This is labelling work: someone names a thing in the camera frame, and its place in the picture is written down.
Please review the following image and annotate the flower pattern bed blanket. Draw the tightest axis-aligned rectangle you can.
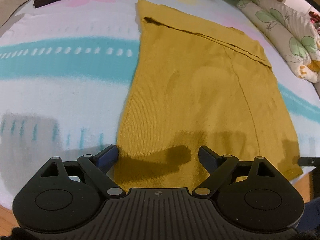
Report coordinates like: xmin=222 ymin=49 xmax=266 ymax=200
xmin=1 ymin=0 xmax=319 ymax=209

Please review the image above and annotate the mustard yellow knit garment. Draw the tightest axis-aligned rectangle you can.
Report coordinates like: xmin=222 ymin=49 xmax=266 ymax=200
xmin=114 ymin=0 xmax=302 ymax=189

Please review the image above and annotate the floral folded quilt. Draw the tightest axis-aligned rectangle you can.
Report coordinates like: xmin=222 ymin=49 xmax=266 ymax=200
xmin=237 ymin=0 xmax=319 ymax=83

